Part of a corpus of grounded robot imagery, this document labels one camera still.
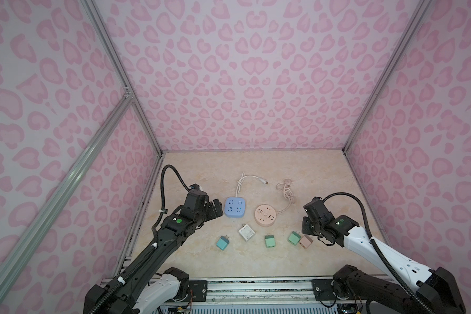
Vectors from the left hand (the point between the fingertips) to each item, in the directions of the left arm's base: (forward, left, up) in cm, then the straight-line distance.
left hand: (218, 208), depth 81 cm
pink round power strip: (+2, -20, -11) cm, 23 cm away
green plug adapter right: (-9, -32, -11) cm, 35 cm away
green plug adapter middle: (-10, -22, -12) cm, 27 cm away
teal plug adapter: (-10, -1, -12) cm, 15 cm away
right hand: (-4, -37, -7) cm, 37 cm away
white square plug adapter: (-6, -12, -11) cm, 17 cm away
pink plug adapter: (-10, -37, -12) cm, 40 cm away
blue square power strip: (+6, -6, -10) cm, 14 cm away
